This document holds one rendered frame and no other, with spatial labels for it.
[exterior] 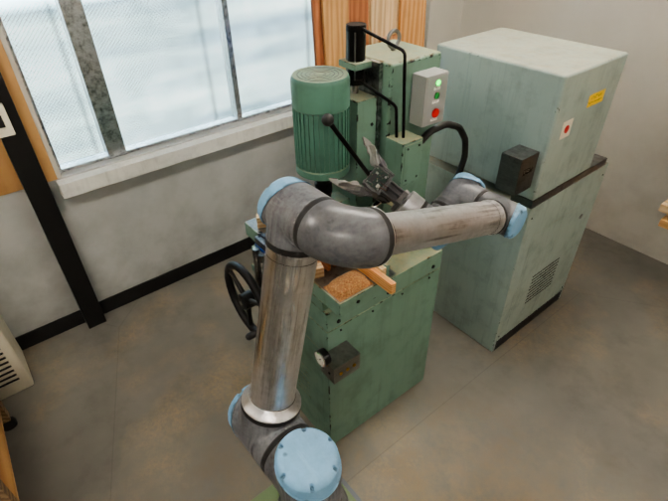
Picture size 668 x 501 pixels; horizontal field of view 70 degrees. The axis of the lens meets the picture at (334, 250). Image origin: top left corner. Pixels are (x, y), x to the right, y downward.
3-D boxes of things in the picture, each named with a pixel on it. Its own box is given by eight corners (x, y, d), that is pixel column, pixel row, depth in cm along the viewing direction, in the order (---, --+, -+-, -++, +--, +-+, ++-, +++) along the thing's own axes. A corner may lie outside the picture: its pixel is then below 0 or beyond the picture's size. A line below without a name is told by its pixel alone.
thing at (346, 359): (319, 371, 173) (319, 356, 168) (346, 354, 179) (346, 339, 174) (334, 386, 168) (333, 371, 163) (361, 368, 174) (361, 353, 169)
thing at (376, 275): (295, 222, 186) (295, 213, 184) (299, 220, 187) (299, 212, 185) (391, 294, 152) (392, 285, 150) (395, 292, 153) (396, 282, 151)
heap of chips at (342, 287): (322, 287, 155) (322, 278, 153) (355, 269, 162) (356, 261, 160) (340, 302, 150) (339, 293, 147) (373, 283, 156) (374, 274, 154)
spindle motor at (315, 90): (285, 168, 159) (277, 73, 140) (328, 153, 167) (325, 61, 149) (317, 188, 148) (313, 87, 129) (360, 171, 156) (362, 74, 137)
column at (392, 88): (344, 233, 197) (343, 49, 154) (384, 214, 208) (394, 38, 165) (381, 258, 183) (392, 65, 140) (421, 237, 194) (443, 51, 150)
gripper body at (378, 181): (379, 159, 127) (414, 188, 127) (375, 166, 135) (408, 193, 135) (360, 182, 126) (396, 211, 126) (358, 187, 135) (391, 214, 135)
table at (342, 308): (224, 243, 186) (222, 230, 182) (289, 216, 201) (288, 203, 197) (316, 332, 148) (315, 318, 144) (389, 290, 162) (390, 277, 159)
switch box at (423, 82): (408, 122, 156) (412, 73, 146) (429, 115, 161) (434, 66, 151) (421, 128, 152) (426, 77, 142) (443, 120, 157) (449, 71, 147)
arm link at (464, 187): (496, 198, 133) (468, 232, 132) (462, 183, 140) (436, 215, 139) (489, 179, 125) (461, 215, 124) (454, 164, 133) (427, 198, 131)
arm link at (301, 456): (305, 541, 109) (300, 504, 99) (263, 484, 120) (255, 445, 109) (355, 497, 117) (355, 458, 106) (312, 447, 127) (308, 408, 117)
